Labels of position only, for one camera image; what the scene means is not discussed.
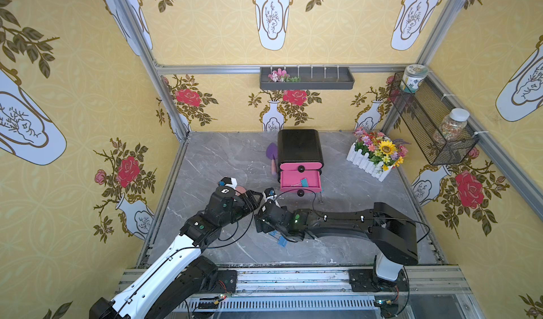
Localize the black pink drawer cabinet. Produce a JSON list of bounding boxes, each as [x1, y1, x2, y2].
[[277, 129, 324, 196]]

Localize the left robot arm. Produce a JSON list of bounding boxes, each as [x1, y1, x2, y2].
[[89, 186, 264, 318]]

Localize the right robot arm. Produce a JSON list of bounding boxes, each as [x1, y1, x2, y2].
[[255, 200, 419, 292]]

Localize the blue binder clip lower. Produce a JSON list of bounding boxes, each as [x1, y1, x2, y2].
[[278, 237, 288, 247]]

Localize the purple toy shovel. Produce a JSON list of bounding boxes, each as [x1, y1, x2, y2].
[[266, 142, 278, 176]]

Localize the flower planter white fence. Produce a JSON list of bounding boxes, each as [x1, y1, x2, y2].
[[346, 127, 408, 182]]

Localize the pink flowers on shelf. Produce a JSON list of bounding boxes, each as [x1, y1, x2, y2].
[[268, 68, 301, 82]]

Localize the clear jar white lid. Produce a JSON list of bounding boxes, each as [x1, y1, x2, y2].
[[433, 108, 470, 145]]

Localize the jar with green label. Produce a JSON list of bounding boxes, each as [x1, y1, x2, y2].
[[399, 64, 428, 94]]

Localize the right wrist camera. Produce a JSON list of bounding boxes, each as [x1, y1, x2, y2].
[[264, 187, 277, 202]]

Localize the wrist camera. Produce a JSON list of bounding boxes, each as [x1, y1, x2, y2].
[[264, 187, 277, 202], [219, 177, 238, 190]]

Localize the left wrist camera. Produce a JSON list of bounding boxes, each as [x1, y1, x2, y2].
[[219, 177, 238, 190]]

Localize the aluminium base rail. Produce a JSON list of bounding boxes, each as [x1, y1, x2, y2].
[[168, 265, 484, 318]]

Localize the grey wall shelf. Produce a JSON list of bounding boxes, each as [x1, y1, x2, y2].
[[260, 65, 355, 91]]

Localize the black wire basket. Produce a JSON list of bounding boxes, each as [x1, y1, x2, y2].
[[390, 72, 479, 166]]

